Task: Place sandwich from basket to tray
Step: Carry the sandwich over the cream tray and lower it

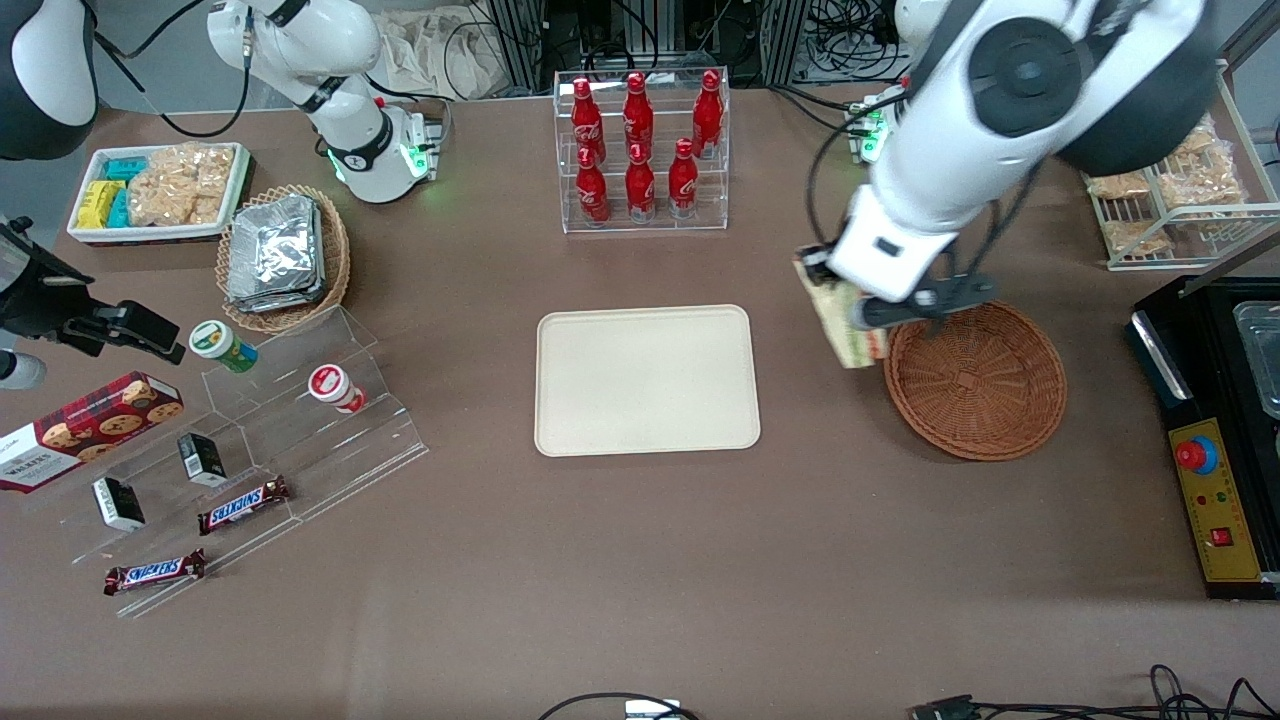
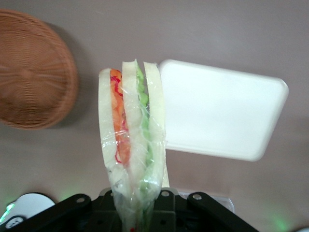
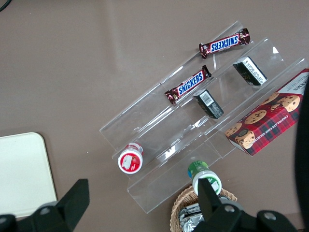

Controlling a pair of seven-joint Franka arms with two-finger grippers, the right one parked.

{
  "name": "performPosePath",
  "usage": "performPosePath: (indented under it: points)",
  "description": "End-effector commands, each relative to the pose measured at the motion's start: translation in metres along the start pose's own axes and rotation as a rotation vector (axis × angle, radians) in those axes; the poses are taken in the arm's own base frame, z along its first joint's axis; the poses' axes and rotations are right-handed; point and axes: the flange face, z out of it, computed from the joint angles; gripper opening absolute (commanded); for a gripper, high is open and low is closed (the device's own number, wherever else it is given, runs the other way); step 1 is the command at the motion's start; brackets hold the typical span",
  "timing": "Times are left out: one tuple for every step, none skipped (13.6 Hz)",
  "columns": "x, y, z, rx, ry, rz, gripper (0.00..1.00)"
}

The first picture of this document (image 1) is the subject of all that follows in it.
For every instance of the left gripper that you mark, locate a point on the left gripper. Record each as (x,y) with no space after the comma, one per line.
(817,274)

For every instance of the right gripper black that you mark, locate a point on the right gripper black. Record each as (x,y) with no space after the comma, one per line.
(38,306)

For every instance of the triangle sandwich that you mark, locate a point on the triangle sandwich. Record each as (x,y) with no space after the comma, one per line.
(850,345)

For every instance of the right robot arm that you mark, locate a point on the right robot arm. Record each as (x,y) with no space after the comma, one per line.
(300,40)

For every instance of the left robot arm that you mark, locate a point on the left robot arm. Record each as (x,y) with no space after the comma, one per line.
(930,170)

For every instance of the foil wrapped sandwich stack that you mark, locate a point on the foil wrapped sandwich stack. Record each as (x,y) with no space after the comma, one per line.
(275,250)

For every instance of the empty brown wicker basket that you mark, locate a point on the empty brown wicker basket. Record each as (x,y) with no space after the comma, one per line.
(975,385)

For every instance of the cream plastic tray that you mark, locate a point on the cream plastic tray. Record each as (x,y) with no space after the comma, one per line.
(645,380)

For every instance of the wicker basket with foil packs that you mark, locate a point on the wicker basket with foil packs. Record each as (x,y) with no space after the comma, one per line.
(335,250)

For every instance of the red tartan cookie box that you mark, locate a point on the red tartan cookie box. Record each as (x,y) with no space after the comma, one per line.
(90,425)

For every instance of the green yogurt cup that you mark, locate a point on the green yogurt cup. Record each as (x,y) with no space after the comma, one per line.
(215,340)

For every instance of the clear acrylic bottle rack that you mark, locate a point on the clear acrylic bottle rack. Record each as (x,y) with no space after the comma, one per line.
(720,215)

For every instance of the teal snack pack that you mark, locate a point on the teal snack pack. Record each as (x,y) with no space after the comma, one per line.
(120,210)
(125,168)

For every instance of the yellow snack pack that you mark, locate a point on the yellow snack pack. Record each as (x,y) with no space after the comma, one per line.
(98,205)

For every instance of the small black carton box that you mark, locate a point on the small black carton box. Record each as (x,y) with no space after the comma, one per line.
(202,459)
(118,504)

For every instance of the red cola bottle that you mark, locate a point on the red cola bottle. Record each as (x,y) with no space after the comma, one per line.
(592,190)
(708,110)
(586,115)
(638,110)
(683,182)
(640,188)

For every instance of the clear bag of crackers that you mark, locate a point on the clear bag of crackers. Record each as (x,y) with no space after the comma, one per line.
(180,185)

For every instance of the white rectangular snack bin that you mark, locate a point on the white rectangular snack bin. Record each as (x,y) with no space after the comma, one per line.
(240,185)

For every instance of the clear acrylic tiered shelf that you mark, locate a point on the clear acrylic tiered shelf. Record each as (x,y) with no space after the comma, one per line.
(300,440)

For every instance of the Snickers chocolate bar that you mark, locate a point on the Snickers chocolate bar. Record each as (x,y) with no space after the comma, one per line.
(243,505)
(155,572)

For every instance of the red strawberry yogurt cup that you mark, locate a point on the red strawberry yogurt cup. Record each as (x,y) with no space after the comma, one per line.
(330,385)

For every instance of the clear bag of biscuits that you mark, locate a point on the clear bag of biscuits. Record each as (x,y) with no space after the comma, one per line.
(1118,185)
(1135,237)
(1200,165)

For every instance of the black control box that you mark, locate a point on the black control box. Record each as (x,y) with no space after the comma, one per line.
(1170,370)

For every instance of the red emergency stop button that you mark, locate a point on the red emergency stop button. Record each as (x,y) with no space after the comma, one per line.
(1193,455)

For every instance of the white crumpled cloth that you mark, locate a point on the white crumpled cloth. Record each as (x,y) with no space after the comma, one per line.
(450,50)

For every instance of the clear glass container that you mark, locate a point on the clear glass container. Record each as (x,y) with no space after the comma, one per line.
(1260,350)

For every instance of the yellow control panel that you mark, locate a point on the yellow control panel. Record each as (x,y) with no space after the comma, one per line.
(1225,510)

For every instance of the aluminium frame rack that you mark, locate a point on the aluminium frame rack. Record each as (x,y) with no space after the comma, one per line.
(640,35)

